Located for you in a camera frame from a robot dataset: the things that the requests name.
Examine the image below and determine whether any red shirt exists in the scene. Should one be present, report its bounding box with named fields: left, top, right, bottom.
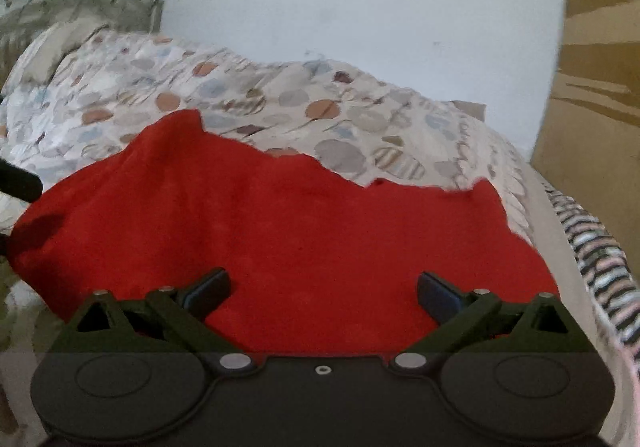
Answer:
left=8, top=110, right=556, bottom=356

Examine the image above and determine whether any beige pillow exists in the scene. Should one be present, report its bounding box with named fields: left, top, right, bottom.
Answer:
left=1, top=17, right=110, bottom=96

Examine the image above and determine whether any striped black white cloth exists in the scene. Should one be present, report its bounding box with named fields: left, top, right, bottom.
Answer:
left=542, top=181, right=639, bottom=357

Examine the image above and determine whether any patterned bed cover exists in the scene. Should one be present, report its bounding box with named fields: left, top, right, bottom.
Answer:
left=1, top=28, right=639, bottom=446

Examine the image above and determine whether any metal bed headboard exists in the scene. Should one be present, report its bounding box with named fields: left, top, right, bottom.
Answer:
left=1, top=0, right=165, bottom=80

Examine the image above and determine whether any wooden wardrobe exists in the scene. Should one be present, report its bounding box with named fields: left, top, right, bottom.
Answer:
left=532, top=0, right=640, bottom=271

